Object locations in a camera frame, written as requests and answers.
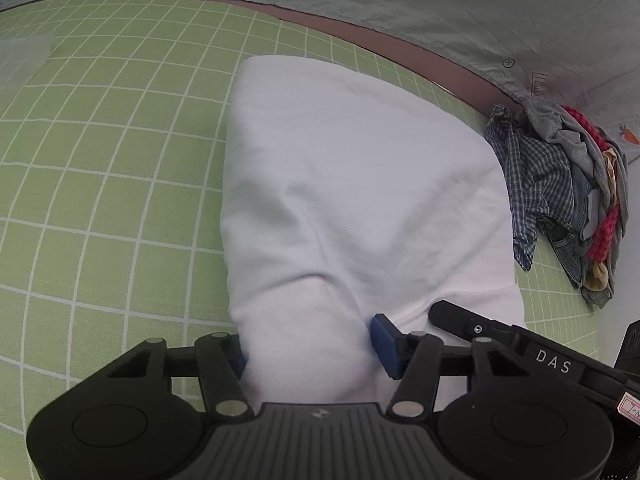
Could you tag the blue checked shirt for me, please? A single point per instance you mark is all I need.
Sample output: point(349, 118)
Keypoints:
point(538, 179)

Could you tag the blue denim jeans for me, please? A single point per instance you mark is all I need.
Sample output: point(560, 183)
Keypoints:
point(571, 245)

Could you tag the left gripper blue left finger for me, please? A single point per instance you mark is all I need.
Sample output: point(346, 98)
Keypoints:
point(237, 359)

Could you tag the white trousers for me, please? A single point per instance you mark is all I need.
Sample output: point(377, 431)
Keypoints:
point(346, 197)

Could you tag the cream yellow garment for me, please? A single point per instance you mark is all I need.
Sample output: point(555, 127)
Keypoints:
point(597, 277)

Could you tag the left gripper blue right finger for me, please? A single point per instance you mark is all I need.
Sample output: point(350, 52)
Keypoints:
point(390, 345)

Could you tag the green grid cutting mat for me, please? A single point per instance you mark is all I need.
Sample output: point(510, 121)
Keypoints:
point(112, 156)

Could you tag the grey green ribbed garment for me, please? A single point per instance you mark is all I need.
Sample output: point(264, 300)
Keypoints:
point(600, 299)

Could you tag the red checked garment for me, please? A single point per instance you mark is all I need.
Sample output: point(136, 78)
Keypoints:
point(598, 135)

